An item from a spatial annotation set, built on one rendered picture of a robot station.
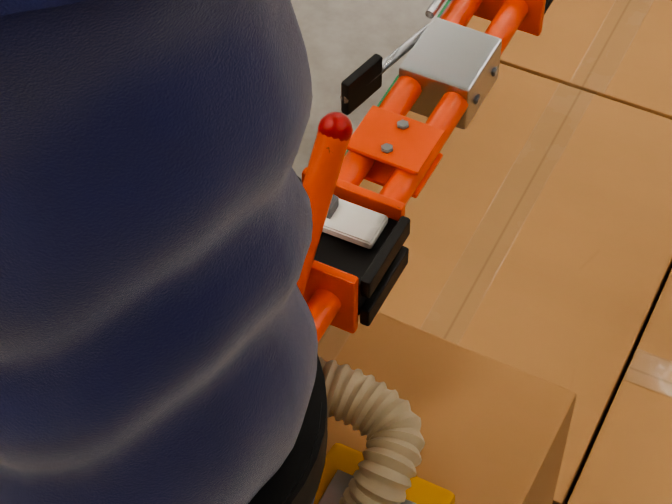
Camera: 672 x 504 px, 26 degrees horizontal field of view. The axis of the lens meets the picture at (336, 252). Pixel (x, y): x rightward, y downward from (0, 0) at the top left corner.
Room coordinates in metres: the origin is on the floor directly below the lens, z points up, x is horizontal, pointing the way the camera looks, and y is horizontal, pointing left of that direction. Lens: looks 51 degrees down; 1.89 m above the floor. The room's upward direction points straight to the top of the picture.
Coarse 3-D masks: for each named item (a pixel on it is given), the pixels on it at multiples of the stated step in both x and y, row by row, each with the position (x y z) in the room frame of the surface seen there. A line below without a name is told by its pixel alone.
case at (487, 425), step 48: (336, 336) 0.69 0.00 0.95; (384, 336) 0.69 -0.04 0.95; (432, 336) 0.69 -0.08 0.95; (432, 384) 0.64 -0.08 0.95; (480, 384) 0.64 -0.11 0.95; (528, 384) 0.64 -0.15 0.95; (336, 432) 0.60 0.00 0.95; (432, 432) 0.60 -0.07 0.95; (480, 432) 0.60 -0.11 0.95; (528, 432) 0.60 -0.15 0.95; (432, 480) 0.56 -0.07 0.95; (480, 480) 0.56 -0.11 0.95; (528, 480) 0.56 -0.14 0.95
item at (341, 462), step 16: (336, 448) 0.57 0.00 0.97; (336, 464) 0.56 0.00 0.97; (352, 464) 0.56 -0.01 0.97; (320, 480) 0.54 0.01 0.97; (336, 480) 0.54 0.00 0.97; (416, 480) 0.54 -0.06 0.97; (320, 496) 0.53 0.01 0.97; (336, 496) 0.53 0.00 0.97; (416, 496) 0.53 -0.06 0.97; (432, 496) 0.53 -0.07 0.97; (448, 496) 0.53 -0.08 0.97
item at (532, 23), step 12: (492, 0) 0.95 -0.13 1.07; (504, 0) 0.94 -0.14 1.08; (528, 0) 0.93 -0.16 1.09; (540, 0) 0.93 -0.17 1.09; (552, 0) 0.97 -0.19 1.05; (480, 12) 0.95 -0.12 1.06; (492, 12) 0.95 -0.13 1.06; (528, 12) 0.93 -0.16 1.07; (540, 12) 0.93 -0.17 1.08; (528, 24) 0.93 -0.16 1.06; (540, 24) 0.93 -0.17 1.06
